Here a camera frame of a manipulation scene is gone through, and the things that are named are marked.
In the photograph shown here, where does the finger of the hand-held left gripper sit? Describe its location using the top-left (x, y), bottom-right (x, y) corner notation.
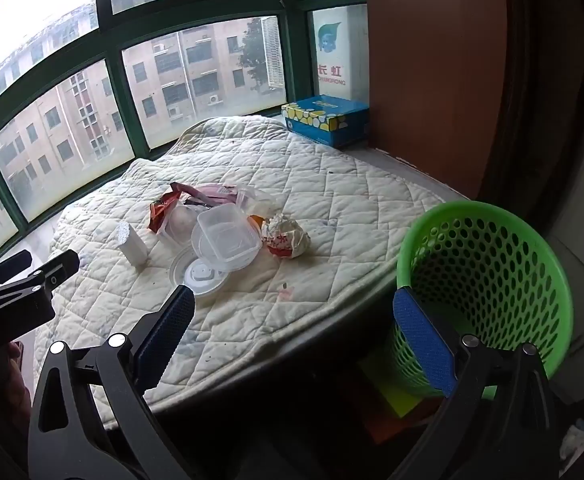
top-left (0, 251), bottom-right (33, 288)
top-left (0, 249), bottom-right (80, 306)

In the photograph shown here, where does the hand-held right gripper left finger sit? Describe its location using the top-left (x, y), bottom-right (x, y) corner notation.
top-left (28, 285), bottom-right (196, 480)

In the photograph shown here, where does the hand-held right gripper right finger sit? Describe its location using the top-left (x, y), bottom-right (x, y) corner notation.
top-left (387, 286), bottom-right (560, 480)

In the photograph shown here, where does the round plastic cup lid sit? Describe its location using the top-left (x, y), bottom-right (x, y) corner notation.
top-left (168, 250), bottom-right (230, 301)

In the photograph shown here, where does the white foam block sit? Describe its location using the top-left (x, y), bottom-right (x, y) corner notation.
top-left (113, 221), bottom-right (149, 267)

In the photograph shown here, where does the green plastic mesh basket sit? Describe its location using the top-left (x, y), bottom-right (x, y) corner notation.
top-left (391, 201), bottom-right (573, 401)

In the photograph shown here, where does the clear plastic food container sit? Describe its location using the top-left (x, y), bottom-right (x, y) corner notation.
top-left (192, 206), bottom-right (263, 272)

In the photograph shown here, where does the red snack wrapper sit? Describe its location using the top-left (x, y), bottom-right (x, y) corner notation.
top-left (149, 182), bottom-right (187, 241)

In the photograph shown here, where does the pink snack wrapper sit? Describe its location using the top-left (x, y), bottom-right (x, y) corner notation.
top-left (182, 185), bottom-right (245, 208)

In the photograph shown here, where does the red white paper wrapper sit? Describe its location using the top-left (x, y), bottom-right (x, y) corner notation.
top-left (262, 214), bottom-right (311, 259)

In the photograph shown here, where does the clear plastic bag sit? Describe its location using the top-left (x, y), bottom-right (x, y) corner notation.
top-left (234, 185), bottom-right (283, 227)

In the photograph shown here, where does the person's left hand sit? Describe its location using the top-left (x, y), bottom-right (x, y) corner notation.
top-left (0, 341), bottom-right (34, 428)

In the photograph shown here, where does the yellow-green sheet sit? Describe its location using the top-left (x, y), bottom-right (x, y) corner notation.
top-left (362, 355), bottom-right (423, 418)

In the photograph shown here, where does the apartment building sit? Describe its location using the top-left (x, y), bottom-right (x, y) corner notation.
top-left (0, 0), bottom-right (293, 241)

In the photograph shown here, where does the white quilted blanket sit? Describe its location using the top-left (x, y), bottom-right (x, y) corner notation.
top-left (32, 115), bottom-right (465, 413)

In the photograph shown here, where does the blue spotted tissue box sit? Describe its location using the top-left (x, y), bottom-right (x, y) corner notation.
top-left (281, 95), bottom-right (371, 149)

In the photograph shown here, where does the brown wooden cabinet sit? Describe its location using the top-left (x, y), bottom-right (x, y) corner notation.
top-left (364, 0), bottom-right (510, 201)

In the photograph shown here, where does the white air conditioner outdoor unit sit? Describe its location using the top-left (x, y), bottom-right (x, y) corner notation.
top-left (312, 4), bottom-right (369, 98)

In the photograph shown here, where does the white louvred shutter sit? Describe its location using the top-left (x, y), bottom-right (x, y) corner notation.
top-left (261, 16), bottom-right (285, 93)

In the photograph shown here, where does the green window frame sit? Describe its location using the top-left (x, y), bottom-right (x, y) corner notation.
top-left (0, 0), bottom-right (367, 261)

